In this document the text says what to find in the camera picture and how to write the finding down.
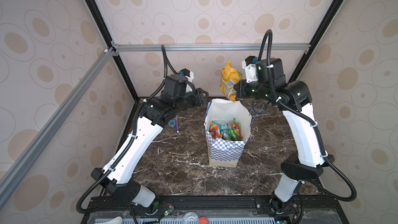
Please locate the aluminium rail back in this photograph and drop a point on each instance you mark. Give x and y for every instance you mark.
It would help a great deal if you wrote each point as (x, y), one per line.
(209, 47)

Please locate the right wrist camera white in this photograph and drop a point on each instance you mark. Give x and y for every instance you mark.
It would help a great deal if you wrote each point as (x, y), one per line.
(250, 68)

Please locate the green corn snack bag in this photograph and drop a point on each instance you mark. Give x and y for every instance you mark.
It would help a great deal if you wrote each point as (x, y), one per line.
(234, 130)

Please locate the black corner frame post right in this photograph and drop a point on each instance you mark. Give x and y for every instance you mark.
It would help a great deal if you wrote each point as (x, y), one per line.
(325, 23)

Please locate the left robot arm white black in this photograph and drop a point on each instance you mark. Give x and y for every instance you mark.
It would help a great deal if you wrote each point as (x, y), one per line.
(178, 95)

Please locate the yellow snack bag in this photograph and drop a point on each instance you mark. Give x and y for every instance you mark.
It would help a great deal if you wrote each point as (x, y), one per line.
(229, 78)

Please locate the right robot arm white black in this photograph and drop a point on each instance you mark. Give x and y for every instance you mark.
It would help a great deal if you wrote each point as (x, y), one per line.
(307, 162)

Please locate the red emergency button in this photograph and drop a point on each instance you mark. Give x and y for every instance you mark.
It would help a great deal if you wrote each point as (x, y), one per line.
(203, 220)

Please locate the black corner frame post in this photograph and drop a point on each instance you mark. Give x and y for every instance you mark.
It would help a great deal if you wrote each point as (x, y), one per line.
(103, 29)
(325, 23)

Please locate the black corner frame post left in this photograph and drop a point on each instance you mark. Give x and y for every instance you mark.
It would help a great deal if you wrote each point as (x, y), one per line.
(103, 29)

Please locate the aluminium rail left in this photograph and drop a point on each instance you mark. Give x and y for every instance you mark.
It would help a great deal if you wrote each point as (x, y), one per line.
(21, 167)

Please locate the blue tape roll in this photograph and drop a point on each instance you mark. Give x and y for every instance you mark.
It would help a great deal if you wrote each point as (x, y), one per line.
(172, 123)

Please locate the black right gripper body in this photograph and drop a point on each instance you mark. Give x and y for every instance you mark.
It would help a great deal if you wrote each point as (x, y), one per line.
(246, 89)

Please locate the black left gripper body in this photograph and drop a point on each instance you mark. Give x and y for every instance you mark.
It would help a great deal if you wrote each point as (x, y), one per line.
(193, 98)

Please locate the purple pen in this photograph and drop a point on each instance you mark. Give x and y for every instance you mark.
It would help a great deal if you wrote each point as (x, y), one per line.
(177, 125)

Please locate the blue checkered paper bag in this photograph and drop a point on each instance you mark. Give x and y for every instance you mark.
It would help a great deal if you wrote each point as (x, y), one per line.
(224, 152)

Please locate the clear plastic cup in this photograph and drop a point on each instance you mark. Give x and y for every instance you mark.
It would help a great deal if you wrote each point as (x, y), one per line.
(190, 218)

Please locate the aluminium rail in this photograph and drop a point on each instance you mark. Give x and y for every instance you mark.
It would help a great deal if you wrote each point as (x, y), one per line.
(21, 167)
(209, 47)

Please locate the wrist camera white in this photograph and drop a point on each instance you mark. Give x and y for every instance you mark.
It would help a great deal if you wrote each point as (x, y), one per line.
(190, 76)
(250, 68)

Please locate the orange Foxs candy bag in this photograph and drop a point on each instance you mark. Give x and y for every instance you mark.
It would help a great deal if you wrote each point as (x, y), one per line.
(215, 131)

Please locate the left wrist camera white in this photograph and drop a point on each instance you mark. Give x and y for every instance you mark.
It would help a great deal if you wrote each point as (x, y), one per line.
(190, 76)

